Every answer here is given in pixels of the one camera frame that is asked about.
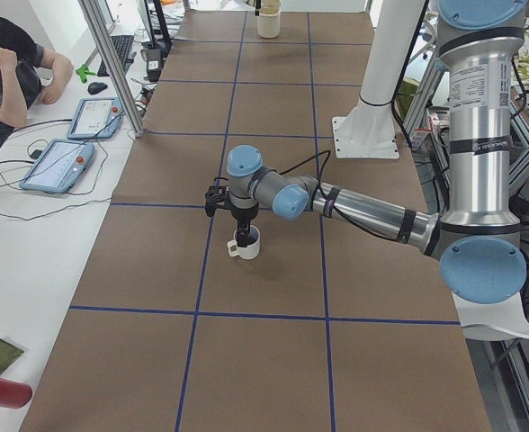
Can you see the cream plastic basket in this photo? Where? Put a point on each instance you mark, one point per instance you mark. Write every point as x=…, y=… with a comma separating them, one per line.
x=269, y=20

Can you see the white chair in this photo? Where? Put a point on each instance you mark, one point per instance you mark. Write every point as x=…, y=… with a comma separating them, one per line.
x=492, y=322

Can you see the black keyboard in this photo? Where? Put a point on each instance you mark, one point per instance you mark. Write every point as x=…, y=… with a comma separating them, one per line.
x=121, y=46

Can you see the seated person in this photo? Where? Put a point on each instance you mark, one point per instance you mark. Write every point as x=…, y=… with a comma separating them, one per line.
x=28, y=72

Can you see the white mug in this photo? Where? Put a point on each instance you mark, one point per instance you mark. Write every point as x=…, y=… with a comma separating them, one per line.
x=251, y=250

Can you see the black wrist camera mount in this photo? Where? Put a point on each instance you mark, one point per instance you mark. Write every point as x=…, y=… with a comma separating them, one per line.
x=217, y=196

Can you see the red bottle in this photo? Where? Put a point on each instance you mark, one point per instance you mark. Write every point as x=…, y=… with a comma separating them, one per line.
x=14, y=395

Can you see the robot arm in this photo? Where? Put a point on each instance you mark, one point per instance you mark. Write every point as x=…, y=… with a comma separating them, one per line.
x=336, y=267

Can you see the upper blue teach pendant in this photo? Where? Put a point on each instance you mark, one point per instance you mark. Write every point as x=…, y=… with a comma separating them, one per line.
x=95, y=118

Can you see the green plastic clamp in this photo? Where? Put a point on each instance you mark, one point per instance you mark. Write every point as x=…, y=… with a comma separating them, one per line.
x=84, y=72

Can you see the black computer mouse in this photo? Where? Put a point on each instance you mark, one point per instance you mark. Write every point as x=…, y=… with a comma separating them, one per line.
x=96, y=88

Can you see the blue teach pendant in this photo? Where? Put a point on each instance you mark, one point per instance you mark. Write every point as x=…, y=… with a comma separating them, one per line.
x=58, y=167
x=95, y=118

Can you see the lower blue teach pendant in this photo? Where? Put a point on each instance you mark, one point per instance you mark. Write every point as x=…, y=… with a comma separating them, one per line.
x=58, y=167

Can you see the aluminium frame post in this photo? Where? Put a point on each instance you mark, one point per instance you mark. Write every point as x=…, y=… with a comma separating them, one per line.
x=98, y=29

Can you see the white central mounting post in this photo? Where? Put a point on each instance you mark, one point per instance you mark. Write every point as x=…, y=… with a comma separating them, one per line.
x=368, y=130

